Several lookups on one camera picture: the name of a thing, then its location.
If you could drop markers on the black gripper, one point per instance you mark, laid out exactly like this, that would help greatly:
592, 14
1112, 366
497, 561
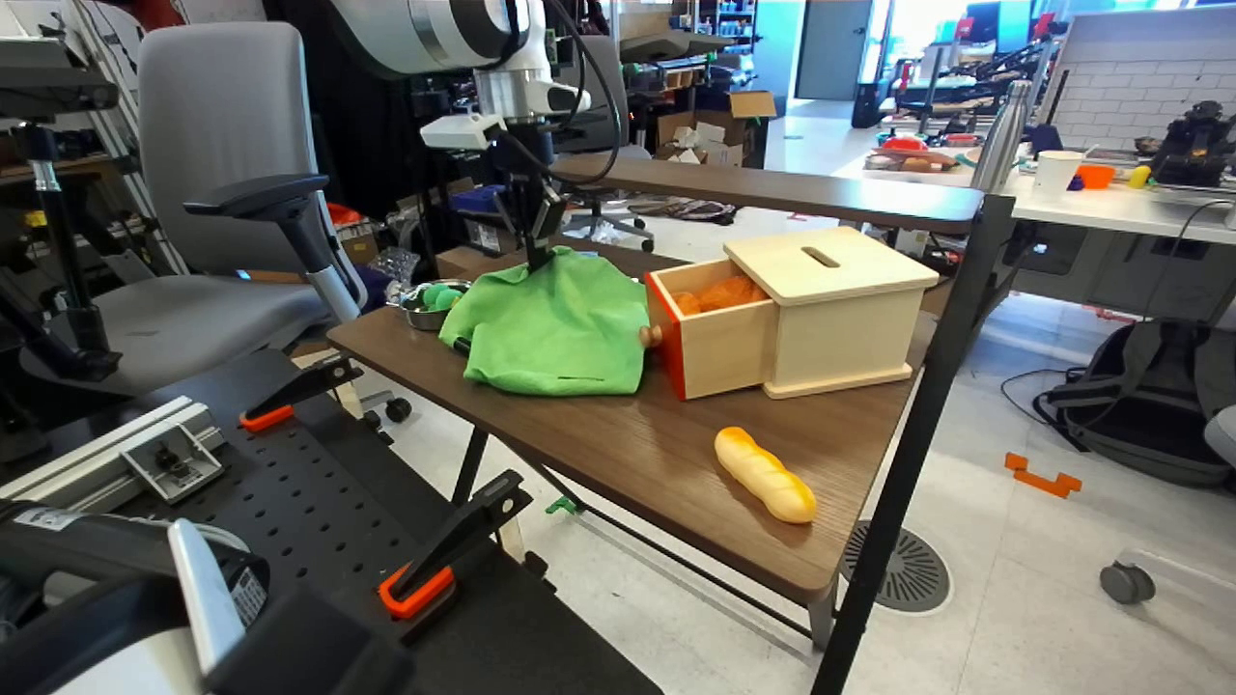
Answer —
531, 190

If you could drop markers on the green towel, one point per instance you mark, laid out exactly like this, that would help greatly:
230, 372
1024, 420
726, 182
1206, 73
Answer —
566, 329

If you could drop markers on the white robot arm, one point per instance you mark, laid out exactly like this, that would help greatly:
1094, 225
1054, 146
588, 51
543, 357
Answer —
504, 45

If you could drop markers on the green ball toy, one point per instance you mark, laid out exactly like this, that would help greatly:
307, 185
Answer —
437, 294

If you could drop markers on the red orange wooden drawer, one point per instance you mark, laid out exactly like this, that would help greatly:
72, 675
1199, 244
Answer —
713, 326

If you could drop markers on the grey office chair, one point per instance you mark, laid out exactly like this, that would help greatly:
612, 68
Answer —
230, 153

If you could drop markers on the yellow bread toy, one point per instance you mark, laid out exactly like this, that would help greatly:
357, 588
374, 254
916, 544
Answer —
767, 477

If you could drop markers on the wooden box with slot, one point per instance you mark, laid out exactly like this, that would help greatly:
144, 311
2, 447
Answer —
844, 311

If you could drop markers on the far black orange clamp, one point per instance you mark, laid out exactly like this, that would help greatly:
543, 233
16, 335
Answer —
280, 405

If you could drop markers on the black orange clamp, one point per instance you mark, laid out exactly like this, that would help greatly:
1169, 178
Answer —
419, 583
280, 405

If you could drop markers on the near black orange clamp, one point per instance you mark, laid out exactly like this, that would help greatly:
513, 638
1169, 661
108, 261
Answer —
419, 583

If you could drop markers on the black perforated mounting board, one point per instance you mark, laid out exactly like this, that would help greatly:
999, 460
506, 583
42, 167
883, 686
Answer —
330, 505

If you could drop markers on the orange floor marker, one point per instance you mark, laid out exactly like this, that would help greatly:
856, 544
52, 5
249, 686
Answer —
1054, 482

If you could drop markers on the black backpack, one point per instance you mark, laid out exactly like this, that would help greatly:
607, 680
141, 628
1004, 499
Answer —
1147, 396

